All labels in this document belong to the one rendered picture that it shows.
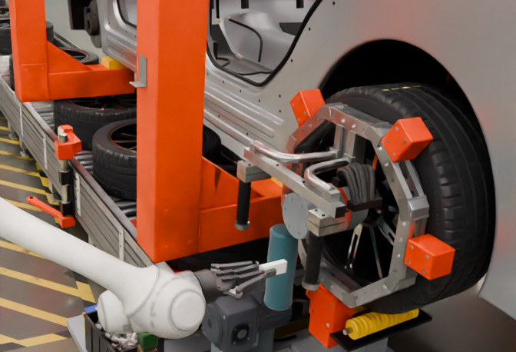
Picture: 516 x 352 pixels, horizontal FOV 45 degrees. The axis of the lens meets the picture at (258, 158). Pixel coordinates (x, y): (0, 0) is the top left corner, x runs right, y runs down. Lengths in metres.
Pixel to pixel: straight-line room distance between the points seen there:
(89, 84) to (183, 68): 2.04
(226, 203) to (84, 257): 1.02
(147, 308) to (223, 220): 1.01
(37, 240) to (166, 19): 0.83
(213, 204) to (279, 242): 0.35
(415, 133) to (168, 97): 0.74
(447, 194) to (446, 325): 1.39
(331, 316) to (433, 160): 0.59
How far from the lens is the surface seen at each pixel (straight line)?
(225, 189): 2.08
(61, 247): 1.17
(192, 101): 1.89
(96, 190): 2.90
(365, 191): 1.50
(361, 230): 1.86
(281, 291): 1.90
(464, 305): 3.08
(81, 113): 3.66
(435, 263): 1.54
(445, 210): 1.58
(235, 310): 2.06
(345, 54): 1.91
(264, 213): 2.19
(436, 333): 2.84
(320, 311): 1.93
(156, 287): 1.14
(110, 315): 1.28
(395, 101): 1.67
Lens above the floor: 1.59
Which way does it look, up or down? 21 degrees down
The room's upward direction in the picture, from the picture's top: 4 degrees clockwise
